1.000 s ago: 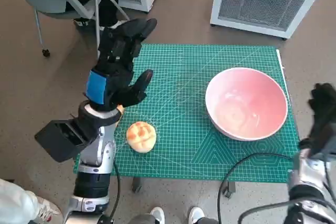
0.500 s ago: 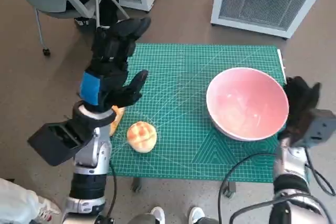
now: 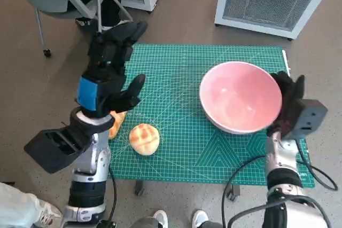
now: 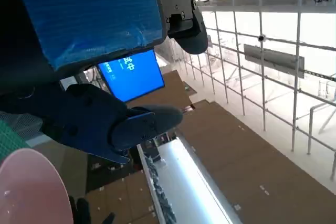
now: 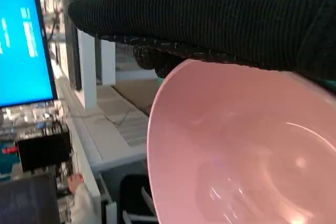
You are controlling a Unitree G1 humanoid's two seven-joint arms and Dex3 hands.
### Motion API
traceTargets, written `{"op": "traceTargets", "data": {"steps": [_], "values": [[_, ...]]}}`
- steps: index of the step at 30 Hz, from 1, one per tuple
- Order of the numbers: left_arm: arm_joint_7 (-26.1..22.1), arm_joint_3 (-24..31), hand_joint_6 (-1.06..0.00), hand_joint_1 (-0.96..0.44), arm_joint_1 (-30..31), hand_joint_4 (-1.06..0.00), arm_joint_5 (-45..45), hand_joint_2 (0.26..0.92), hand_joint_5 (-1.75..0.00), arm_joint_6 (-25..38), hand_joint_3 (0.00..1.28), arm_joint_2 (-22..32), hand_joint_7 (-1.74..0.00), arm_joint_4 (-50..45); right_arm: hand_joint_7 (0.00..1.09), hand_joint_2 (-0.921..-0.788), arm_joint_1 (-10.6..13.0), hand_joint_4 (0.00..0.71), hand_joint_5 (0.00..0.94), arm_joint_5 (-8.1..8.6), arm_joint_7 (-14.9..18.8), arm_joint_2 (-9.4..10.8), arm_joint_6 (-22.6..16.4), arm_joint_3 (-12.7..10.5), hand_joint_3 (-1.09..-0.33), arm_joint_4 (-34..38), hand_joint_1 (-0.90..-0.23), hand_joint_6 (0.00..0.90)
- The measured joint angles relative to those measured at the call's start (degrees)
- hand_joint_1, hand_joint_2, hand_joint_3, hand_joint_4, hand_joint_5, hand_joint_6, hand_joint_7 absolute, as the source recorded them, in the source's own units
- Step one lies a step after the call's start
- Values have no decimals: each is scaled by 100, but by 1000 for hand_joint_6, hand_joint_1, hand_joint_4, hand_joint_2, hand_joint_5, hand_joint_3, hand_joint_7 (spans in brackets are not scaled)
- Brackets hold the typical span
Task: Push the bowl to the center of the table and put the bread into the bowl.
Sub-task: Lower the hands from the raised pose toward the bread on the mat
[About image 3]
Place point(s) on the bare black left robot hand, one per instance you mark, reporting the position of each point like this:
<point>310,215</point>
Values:
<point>107,78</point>

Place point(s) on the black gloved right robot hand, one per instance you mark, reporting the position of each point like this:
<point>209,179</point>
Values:
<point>290,92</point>

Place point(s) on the long orange toy bread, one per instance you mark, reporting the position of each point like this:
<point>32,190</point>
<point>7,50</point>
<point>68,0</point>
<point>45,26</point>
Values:
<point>116,126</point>

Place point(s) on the pink bowl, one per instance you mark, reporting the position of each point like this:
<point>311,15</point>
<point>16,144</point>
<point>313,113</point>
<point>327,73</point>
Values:
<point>235,97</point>

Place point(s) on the round toy bread bun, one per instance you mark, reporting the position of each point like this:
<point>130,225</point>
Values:
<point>144,138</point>

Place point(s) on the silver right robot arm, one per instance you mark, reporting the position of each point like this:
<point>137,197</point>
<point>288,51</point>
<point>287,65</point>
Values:
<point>283,164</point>

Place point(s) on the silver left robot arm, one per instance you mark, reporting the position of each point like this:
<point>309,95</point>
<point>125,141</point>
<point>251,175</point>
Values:
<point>88,166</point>

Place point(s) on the green cutting mat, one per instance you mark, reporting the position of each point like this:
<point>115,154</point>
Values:
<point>173,78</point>

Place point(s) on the person in light clothing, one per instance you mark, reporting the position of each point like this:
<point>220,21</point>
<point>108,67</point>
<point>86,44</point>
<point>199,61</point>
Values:
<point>18,204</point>

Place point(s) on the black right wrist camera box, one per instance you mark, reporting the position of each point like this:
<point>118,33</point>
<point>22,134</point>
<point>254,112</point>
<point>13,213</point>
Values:
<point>307,118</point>

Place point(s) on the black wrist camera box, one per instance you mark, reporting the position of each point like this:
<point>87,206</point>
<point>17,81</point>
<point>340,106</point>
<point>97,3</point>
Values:
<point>307,118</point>
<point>50,150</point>

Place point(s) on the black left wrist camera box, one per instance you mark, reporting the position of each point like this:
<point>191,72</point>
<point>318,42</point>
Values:
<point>50,150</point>

